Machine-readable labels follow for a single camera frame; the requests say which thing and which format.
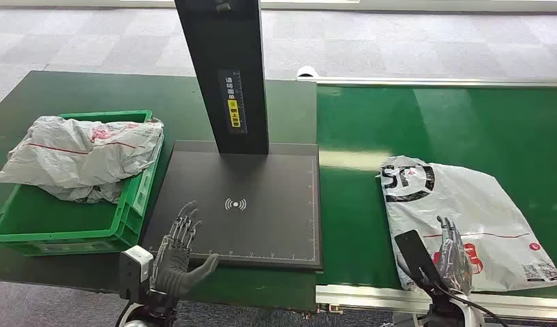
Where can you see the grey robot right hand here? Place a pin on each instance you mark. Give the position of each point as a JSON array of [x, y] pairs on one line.
[[454, 266]]

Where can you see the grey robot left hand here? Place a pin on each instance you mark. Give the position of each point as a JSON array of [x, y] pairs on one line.
[[174, 271]]

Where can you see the white courier bag black logo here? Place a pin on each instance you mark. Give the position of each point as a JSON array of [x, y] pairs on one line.
[[477, 203]]

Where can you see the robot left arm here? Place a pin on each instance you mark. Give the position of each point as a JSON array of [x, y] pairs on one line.
[[147, 313]]

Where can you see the black inbound scanner machine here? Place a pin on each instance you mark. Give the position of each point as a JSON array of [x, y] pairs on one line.
[[260, 225]]

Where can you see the green conveyor belt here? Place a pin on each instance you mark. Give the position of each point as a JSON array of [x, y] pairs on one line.
[[440, 126]]

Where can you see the green plastic crate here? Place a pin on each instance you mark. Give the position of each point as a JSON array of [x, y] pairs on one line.
[[57, 221]]

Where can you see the crumpled white courier bag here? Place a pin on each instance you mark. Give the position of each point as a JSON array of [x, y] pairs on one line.
[[79, 153]]

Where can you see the yellow black warning sticker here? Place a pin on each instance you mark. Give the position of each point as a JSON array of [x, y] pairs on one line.
[[234, 115]]

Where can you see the dark right wrist camera box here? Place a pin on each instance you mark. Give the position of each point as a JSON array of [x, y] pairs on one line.
[[416, 257]]

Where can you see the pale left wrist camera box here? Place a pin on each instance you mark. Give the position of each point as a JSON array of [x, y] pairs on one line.
[[134, 271]]

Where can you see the silver conveyor side rail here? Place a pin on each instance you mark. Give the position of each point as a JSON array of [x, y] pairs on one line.
[[364, 295], [440, 81]]

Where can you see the small metal mounting bracket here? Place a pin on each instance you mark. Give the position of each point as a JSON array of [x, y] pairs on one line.
[[330, 309]]

